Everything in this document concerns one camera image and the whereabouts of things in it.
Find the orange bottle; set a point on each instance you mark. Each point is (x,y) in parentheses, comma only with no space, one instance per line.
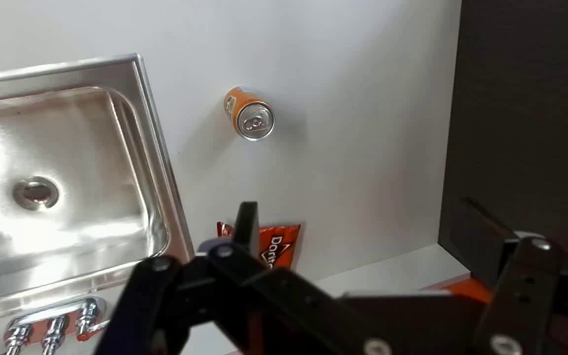
(250,117)

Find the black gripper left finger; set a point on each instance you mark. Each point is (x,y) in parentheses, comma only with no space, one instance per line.
(256,297)

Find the dark wood cabinet panel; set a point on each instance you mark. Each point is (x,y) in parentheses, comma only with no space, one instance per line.
(526,119)

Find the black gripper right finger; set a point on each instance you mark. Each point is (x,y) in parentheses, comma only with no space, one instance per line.
(526,303)

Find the stainless steel sink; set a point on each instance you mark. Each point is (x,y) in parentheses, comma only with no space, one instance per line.
(67,190)

